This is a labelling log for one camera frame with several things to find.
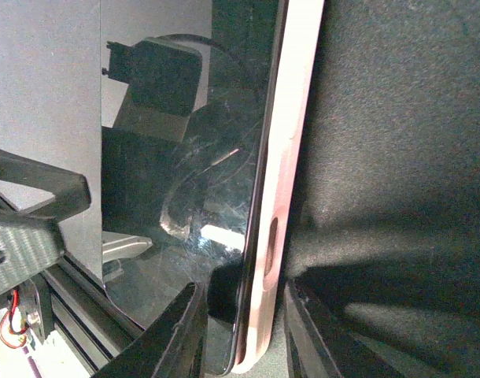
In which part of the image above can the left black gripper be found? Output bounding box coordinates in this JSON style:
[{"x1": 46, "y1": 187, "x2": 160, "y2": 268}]
[{"x1": 0, "y1": 149, "x2": 91, "y2": 295}]

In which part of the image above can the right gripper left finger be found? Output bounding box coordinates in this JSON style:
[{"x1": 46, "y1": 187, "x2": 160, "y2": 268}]
[{"x1": 94, "y1": 283, "x2": 207, "y2": 378}]

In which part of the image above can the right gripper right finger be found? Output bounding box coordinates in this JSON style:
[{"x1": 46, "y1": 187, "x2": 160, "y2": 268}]
[{"x1": 283, "y1": 280, "x2": 393, "y2": 377}]

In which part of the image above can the black phone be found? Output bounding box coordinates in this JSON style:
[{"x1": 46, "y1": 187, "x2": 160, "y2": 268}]
[{"x1": 101, "y1": 1, "x2": 284, "y2": 376}]

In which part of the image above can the pink phone case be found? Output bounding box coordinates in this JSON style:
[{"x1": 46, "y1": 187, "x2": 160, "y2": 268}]
[{"x1": 230, "y1": 1, "x2": 324, "y2": 374}]

